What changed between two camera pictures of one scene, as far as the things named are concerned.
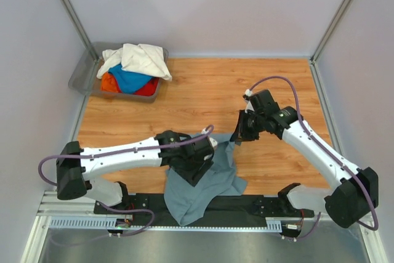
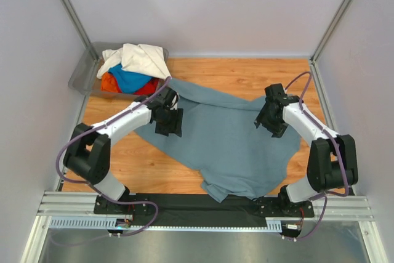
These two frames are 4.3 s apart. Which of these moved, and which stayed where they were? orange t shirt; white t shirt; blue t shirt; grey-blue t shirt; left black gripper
Moved: grey-blue t shirt; left black gripper
Stayed: white t shirt; blue t shirt; orange t shirt
